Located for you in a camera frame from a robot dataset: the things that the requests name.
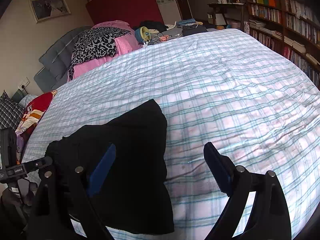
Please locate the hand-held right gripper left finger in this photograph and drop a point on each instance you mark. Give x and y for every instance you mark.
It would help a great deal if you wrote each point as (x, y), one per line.
(102, 170)

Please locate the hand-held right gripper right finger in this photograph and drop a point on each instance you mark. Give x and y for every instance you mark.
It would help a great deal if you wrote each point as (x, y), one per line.
(221, 171)

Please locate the black pants with silver stripes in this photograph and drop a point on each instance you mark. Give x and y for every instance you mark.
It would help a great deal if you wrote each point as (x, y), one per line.
(140, 142)

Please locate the dark plaid pillow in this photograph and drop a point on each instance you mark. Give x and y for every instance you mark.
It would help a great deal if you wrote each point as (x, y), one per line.
(10, 112)

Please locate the red patchwork quilt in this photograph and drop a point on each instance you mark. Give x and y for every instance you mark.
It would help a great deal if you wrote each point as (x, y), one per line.
(35, 110)

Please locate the plaid bed sheet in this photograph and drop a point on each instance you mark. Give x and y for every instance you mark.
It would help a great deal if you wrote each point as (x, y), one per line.
(225, 92)

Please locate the grey padded headboard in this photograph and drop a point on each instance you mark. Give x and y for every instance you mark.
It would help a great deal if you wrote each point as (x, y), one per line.
(57, 57)

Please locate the pink dotted pillow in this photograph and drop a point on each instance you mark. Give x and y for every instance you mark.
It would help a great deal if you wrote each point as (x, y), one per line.
(127, 45)

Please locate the leopard print cloth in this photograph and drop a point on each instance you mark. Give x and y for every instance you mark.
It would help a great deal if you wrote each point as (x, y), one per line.
(97, 42)

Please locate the small blue yellow fan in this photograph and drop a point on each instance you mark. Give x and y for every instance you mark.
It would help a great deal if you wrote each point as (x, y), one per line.
(143, 33)

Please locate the dark bag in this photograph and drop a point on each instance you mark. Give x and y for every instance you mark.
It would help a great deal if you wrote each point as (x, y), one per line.
(193, 31)

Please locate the small orange object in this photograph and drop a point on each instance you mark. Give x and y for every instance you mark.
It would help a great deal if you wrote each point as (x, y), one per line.
(163, 38)

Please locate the blue folded cloth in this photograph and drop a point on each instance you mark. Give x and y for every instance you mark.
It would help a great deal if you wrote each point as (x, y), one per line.
(188, 22)

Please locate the black cloth pile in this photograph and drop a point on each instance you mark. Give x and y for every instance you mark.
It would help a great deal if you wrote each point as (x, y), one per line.
(153, 25)

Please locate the wooden bookshelf with books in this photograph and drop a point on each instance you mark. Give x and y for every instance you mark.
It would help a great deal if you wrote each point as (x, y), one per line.
(282, 17)

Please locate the wooden shelf with figurines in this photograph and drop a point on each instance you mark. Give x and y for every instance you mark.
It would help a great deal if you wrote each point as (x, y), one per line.
(226, 2)

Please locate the white refrigerator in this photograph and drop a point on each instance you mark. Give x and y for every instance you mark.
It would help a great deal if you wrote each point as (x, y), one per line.
(167, 7)

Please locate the white wall socket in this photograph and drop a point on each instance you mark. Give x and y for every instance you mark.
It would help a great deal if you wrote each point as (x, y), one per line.
(24, 83)

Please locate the framed wall picture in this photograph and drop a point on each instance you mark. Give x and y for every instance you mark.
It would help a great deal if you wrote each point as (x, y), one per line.
(50, 8)

